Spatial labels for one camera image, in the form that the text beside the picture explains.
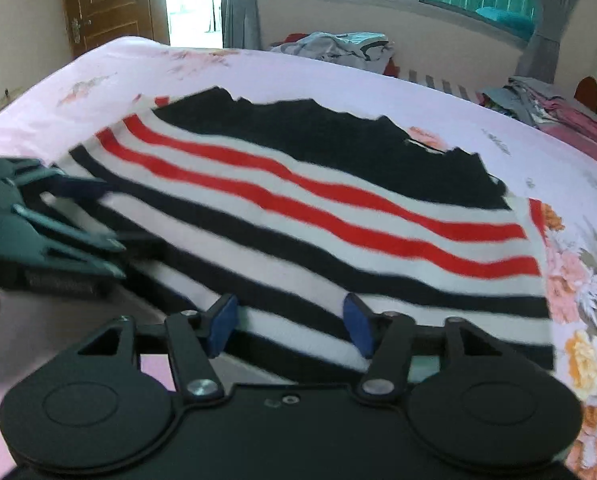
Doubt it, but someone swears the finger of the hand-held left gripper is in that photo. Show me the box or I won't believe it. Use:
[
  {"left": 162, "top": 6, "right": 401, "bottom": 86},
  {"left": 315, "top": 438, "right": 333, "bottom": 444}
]
[
  {"left": 6, "top": 157, "right": 115, "bottom": 206},
  {"left": 11, "top": 202, "right": 128, "bottom": 282}
]

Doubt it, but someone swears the pile of grey clothes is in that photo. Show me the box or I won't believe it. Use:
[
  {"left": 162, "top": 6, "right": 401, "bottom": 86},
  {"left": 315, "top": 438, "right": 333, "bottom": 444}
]
[{"left": 270, "top": 31, "right": 397, "bottom": 77}]

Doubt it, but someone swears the brown wooden door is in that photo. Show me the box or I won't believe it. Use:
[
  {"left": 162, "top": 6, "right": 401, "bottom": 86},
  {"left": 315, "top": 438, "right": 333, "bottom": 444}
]
[{"left": 61, "top": 0, "right": 172, "bottom": 59}]

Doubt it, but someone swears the teal pillow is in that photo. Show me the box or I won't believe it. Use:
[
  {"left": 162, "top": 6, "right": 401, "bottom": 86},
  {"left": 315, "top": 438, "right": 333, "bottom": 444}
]
[{"left": 473, "top": 6, "right": 538, "bottom": 39}]

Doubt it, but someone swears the grey curtain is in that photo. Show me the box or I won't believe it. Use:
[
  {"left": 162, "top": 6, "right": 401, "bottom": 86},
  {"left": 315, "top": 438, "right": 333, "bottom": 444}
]
[
  {"left": 222, "top": 0, "right": 265, "bottom": 52},
  {"left": 515, "top": 0, "right": 580, "bottom": 82}
]

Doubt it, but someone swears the pink floral bed sheet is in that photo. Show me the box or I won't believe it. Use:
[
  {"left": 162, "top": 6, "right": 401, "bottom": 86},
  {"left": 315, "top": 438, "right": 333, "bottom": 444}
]
[{"left": 0, "top": 36, "right": 597, "bottom": 471}]

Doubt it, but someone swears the stack of folded pink clothes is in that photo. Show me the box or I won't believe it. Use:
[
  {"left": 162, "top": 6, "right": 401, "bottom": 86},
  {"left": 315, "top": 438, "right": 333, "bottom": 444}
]
[{"left": 480, "top": 76, "right": 597, "bottom": 167}]

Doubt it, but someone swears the striped knit sweater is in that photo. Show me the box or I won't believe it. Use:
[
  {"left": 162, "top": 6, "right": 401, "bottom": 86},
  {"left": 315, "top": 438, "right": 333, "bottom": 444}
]
[{"left": 53, "top": 86, "right": 555, "bottom": 372}]

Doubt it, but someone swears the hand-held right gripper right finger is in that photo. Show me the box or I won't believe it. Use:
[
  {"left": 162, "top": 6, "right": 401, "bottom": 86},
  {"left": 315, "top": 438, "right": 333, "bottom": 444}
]
[{"left": 343, "top": 294, "right": 507, "bottom": 396}]

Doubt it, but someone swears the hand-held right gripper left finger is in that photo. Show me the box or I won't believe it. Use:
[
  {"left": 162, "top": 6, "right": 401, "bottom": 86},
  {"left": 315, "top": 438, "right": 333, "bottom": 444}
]
[{"left": 76, "top": 294, "right": 240, "bottom": 402}]

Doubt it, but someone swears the red and white headboard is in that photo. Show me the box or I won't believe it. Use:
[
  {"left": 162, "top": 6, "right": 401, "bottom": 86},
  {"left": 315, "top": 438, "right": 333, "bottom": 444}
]
[{"left": 573, "top": 75, "right": 597, "bottom": 112}]

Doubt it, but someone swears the striped mattress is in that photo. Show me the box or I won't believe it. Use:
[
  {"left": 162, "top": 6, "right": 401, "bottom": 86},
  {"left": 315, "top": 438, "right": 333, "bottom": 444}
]
[{"left": 397, "top": 66, "right": 485, "bottom": 104}]

